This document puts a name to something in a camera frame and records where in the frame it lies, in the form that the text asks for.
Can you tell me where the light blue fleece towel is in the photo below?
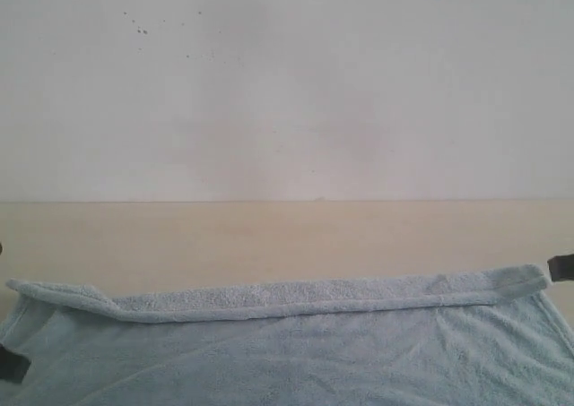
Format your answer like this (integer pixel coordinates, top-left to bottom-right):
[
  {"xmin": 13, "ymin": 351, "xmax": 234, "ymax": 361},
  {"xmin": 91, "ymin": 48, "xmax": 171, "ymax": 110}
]
[{"xmin": 1, "ymin": 264, "xmax": 573, "ymax": 405}]

